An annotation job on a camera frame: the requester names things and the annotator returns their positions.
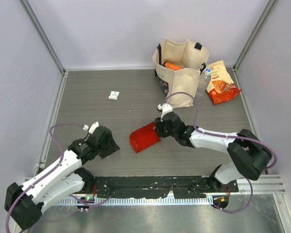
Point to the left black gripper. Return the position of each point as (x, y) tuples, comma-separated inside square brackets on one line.
[(112, 147)]

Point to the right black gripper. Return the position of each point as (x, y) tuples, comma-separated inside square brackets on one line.
[(159, 125)]

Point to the red cardboard paper box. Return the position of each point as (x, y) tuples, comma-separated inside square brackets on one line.
[(144, 137)]

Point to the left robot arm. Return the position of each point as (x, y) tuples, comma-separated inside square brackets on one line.
[(26, 203)]

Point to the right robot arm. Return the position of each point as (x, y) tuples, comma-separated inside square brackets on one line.
[(249, 157)]

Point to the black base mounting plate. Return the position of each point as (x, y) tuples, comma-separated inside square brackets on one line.
[(155, 187)]

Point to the clear plastic water bottle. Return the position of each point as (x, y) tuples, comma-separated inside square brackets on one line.
[(204, 80)]

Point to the orange item in bag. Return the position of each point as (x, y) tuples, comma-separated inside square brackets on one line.
[(172, 66)]

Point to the beige canvas tote bag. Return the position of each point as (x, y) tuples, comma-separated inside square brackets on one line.
[(180, 86)]

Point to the orange chips bag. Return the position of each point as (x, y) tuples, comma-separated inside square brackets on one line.
[(221, 87)]

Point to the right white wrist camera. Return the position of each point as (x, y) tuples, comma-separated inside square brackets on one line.
[(164, 109)]

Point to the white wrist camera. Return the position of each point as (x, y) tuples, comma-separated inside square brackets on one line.
[(164, 109), (92, 128)]

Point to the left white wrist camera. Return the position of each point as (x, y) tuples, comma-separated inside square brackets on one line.
[(92, 128)]

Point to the small white plastic bracket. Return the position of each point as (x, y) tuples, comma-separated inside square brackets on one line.
[(113, 95)]

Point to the slotted cable duct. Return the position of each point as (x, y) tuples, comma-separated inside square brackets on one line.
[(169, 200)]

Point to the right aluminium frame post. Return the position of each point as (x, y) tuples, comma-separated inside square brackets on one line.
[(256, 30)]

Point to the aluminium frame post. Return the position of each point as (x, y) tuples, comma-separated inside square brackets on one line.
[(256, 30), (39, 29)]

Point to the left aluminium frame post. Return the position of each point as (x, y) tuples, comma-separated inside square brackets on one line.
[(39, 29)]

